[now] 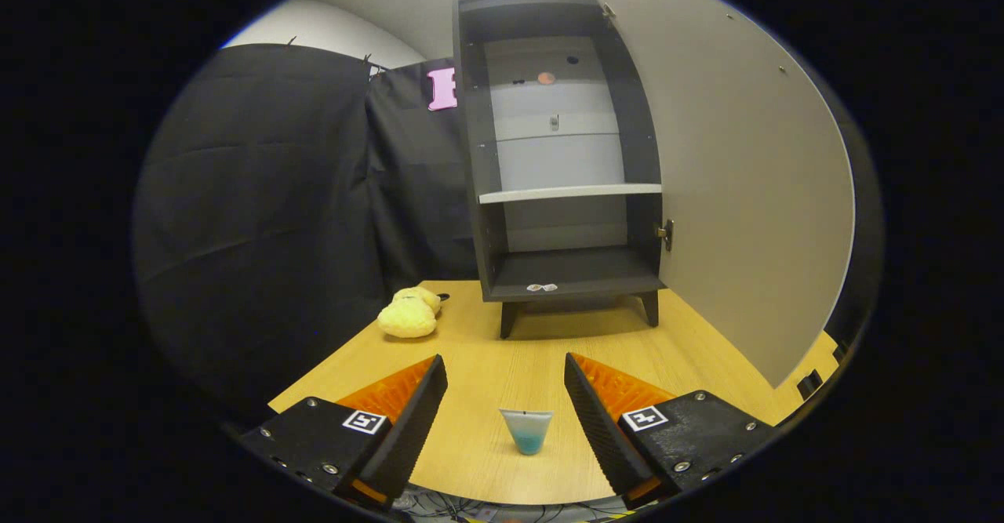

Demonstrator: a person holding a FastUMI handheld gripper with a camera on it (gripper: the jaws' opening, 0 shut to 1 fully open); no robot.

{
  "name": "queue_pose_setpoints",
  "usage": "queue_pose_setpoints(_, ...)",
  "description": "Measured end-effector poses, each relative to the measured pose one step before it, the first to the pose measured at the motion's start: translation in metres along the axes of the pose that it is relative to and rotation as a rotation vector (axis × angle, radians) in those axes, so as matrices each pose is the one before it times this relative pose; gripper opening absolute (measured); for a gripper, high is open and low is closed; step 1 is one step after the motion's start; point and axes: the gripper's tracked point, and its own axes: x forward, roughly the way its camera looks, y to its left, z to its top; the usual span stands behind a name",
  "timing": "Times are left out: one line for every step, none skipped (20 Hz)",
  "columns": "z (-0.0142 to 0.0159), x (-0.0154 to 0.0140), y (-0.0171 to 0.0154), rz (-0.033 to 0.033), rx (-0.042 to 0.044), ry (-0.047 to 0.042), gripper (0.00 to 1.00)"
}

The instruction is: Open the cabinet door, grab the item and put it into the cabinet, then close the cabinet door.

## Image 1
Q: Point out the beige cabinet door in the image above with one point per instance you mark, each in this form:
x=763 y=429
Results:
x=745 y=194

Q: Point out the metal door hinge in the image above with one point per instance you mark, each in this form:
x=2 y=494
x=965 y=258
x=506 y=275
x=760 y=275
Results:
x=608 y=13
x=666 y=234

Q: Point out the yellow plush toy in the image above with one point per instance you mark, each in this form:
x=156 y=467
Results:
x=408 y=317

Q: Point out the black backdrop cloth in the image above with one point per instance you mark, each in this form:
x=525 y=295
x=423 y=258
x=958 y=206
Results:
x=251 y=233

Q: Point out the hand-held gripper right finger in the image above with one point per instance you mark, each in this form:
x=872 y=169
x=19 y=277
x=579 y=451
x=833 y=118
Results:
x=604 y=437

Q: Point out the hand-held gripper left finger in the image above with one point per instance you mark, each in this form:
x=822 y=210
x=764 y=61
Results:
x=408 y=437

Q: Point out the white cabinet shelf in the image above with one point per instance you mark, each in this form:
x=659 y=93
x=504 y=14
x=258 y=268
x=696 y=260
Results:
x=565 y=193

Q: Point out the blue and white tube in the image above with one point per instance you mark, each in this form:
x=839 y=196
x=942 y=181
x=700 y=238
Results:
x=527 y=433

